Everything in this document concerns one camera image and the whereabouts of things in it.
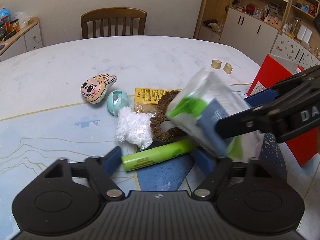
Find white drawer sideboard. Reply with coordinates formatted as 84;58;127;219
0;17;43;62

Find blue globe toy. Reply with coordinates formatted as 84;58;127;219
0;8;11;24

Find teal egg-shaped sharpener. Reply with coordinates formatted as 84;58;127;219
107;90;130;115

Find brown hair scrunchie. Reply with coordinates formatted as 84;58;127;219
150;90;187;142

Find white green tissue pack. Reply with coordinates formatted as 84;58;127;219
165;68;264;162

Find dark wooden chair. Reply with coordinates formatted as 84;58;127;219
80;7;147;39

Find red and white shoe box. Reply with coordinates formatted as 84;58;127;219
247;54;319;165

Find yellow small box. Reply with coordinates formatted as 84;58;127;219
134;88;170;113

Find white wall cabinet unit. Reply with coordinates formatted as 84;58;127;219
194;0;319;69

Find white beads plastic bag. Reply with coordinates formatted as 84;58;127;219
116;107;154;150

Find green tube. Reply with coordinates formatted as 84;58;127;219
121;139;194;172

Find cartoon monster face plush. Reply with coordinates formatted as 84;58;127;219
80;73;117;104

